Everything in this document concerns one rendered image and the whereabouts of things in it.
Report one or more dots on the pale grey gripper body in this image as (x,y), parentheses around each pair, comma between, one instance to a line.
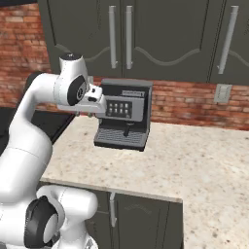
(87,107)

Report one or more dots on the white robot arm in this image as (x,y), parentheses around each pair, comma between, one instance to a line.
(26,155)

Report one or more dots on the black hob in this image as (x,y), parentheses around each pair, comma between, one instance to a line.
(55,124)

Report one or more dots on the black and grey coffee machine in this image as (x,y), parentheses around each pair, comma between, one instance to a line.
(129,110)

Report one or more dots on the dark grey upper cupboard door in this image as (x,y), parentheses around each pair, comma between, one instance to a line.
(238,45)
(168,35)
(87,29)

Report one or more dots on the dark grey cupboard door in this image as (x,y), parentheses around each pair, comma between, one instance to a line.
(101,227)
(87,29)
(168,35)
(238,45)
(146,223)

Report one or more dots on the dark grey lower cupboard door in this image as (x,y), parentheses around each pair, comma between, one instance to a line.
(101,227)
(146,223)

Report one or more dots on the dark extractor hood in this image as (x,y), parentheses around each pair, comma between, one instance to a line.
(16,2)

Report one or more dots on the grey wall socket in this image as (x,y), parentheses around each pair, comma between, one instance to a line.
(222,93)

